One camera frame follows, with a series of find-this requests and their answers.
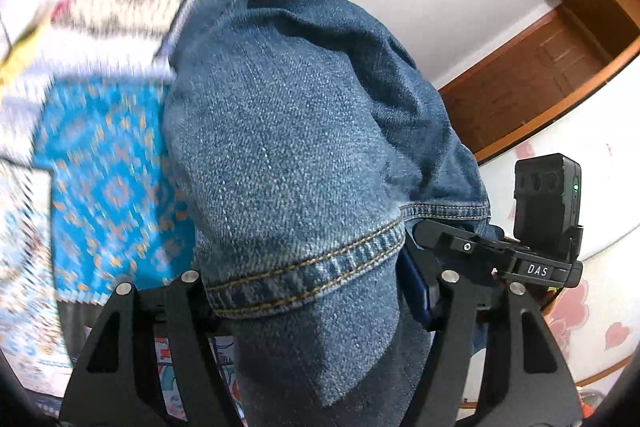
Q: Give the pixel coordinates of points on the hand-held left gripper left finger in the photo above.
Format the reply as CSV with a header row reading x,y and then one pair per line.
x,y
182,312

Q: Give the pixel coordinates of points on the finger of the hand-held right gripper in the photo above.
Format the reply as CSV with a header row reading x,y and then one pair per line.
x,y
455,242

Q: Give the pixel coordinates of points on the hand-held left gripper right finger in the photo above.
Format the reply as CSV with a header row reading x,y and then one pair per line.
x,y
416,289

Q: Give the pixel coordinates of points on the blue denim jeans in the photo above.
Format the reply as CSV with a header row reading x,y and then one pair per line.
x,y
310,147

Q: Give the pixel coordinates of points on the white pink floral panel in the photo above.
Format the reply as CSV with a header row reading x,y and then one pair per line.
x,y
590,317

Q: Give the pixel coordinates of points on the wooden door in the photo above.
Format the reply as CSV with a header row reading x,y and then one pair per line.
x,y
545,62

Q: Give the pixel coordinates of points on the blue patchwork blanket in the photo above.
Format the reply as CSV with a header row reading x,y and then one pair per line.
x,y
100,167

